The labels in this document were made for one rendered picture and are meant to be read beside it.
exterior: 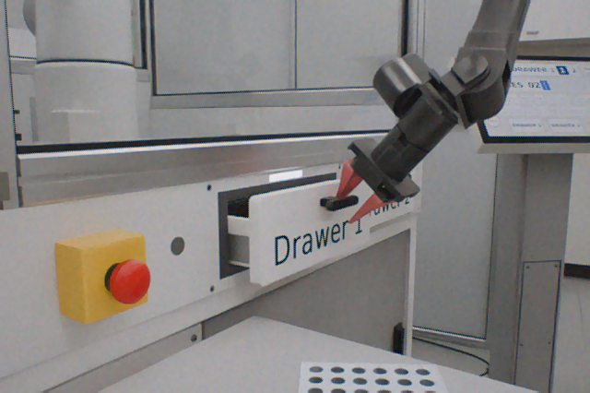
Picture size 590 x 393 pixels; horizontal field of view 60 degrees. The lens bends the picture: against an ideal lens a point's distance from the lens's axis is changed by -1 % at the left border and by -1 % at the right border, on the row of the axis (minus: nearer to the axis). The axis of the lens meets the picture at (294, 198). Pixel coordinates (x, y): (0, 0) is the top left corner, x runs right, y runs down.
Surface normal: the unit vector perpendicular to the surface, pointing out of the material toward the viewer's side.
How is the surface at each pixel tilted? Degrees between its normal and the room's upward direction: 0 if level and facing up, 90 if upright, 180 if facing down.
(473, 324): 90
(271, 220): 90
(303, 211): 90
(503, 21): 50
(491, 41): 60
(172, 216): 90
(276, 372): 0
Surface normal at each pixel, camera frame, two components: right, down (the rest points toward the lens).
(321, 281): 0.82, 0.09
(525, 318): 0.13, 0.15
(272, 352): 0.00, -0.99
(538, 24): -0.45, 0.14
